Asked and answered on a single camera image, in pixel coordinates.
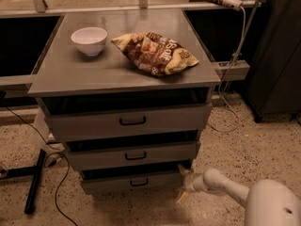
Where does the grey metal frame rail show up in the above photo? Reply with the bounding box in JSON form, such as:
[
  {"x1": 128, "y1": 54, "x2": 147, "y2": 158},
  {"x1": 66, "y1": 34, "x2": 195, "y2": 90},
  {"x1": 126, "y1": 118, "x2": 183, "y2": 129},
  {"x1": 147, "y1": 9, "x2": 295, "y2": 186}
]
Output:
[{"x1": 213, "y1": 60, "x2": 250, "y2": 81}]

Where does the grey drawer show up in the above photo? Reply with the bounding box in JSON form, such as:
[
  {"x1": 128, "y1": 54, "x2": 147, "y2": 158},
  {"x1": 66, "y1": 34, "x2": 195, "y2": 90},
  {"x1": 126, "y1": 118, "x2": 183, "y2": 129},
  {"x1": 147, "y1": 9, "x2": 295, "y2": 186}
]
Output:
[
  {"x1": 81, "y1": 170, "x2": 182, "y2": 195},
  {"x1": 45, "y1": 104, "x2": 212, "y2": 142},
  {"x1": 64, "y1": 141, "x2": 199, "y2": 170}
]

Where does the white ceramic bowl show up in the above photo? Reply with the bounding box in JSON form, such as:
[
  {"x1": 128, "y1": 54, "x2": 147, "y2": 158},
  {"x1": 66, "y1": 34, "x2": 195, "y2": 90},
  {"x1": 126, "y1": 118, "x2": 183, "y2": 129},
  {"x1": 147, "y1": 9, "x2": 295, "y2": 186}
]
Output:
[{"x1": 71, "y1": 27, "x2": 108, "y2": 57}]

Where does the grey bottom drawer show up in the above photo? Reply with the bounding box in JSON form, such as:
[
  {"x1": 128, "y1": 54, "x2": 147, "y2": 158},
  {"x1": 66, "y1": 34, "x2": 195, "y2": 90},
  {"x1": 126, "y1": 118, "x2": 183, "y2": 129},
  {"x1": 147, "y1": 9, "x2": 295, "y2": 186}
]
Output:
[{"x1": 81, "y1": 170, "x2": 182, "y2": 195}]

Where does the grey top drawer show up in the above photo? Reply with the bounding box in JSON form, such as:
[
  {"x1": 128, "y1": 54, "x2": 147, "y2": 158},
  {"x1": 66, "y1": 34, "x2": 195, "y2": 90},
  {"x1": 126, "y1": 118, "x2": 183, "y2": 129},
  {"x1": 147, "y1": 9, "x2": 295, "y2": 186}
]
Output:
[{"x1": 45, "y1": 104, "x2": 212, "y2": 142}]

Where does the white power cable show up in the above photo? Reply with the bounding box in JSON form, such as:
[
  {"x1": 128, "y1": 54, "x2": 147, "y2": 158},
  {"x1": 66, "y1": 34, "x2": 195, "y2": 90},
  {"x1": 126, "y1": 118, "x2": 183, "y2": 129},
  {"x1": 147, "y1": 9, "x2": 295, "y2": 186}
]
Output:
[{"x1": 206, "y1": 6, "x2": 248, "y2": 134}]

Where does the black floor bar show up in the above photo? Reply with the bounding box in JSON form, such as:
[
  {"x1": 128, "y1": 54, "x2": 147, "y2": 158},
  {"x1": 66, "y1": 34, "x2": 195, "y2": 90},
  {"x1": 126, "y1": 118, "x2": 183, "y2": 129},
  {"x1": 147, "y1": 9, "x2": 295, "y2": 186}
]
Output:
[{"x1": 24, "y1": 150, "x2": 46, "y2": 215}]

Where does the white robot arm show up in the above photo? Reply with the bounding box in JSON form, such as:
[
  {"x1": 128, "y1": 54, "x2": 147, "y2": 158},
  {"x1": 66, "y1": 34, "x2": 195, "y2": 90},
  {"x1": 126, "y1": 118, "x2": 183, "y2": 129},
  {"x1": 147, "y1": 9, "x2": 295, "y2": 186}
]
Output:
[{"x1": 178, "y1": 165, "x2": 301, "y2": 226}]

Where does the black floor cable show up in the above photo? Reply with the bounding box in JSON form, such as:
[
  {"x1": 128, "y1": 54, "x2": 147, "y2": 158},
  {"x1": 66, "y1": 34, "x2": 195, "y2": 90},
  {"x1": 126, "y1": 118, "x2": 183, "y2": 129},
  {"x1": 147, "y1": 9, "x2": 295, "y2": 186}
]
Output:
[{"x1": 4, "y1": 105, "x2": 79, "y2": 226}]

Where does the brown yellow chip bag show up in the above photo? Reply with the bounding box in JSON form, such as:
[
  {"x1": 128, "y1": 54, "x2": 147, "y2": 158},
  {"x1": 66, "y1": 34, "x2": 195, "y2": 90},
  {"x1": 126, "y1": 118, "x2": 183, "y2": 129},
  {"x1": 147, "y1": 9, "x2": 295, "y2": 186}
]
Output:
[{"x1": 111, "y1": 32, "x2": 198, "y2": 77}]

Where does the dark cabinet right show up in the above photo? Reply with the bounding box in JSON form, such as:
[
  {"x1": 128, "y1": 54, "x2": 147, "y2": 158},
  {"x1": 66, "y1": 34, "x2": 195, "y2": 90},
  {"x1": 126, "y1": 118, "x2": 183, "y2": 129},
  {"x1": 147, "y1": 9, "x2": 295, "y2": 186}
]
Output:
[{"x1": 244, "y1": 0, "x2": 301, "y2": 122}]

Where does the grey middle drawer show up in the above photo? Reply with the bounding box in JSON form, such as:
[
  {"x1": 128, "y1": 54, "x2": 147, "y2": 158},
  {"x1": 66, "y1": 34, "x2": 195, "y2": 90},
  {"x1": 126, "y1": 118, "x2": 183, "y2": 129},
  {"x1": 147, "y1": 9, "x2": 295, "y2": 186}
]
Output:
[{"x1": 64, "y1": 141, "x2": 199, "y2": 170}]

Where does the grey drawer cabinet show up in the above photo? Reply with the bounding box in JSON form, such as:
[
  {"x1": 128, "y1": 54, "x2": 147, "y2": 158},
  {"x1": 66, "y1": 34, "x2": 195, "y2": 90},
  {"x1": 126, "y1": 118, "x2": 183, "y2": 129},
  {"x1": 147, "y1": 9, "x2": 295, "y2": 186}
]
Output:
[{"x1": 29, "y1": 8, "x2": 219, "y2": 181}]

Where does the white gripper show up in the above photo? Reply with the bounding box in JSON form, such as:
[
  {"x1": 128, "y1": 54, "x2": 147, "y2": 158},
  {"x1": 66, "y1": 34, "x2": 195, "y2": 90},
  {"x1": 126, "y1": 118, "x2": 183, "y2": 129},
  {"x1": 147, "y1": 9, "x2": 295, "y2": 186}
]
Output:
[{"x1": 176, "y1": 164, "x2": 205, "y2": 203}]

